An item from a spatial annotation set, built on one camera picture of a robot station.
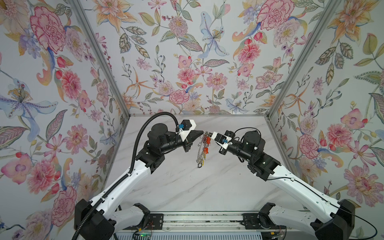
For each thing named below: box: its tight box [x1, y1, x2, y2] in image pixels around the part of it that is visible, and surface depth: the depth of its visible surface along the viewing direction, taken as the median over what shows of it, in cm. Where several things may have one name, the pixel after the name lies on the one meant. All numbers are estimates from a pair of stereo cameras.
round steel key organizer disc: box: [196, 130, 211, 169], surface depth 74 cm
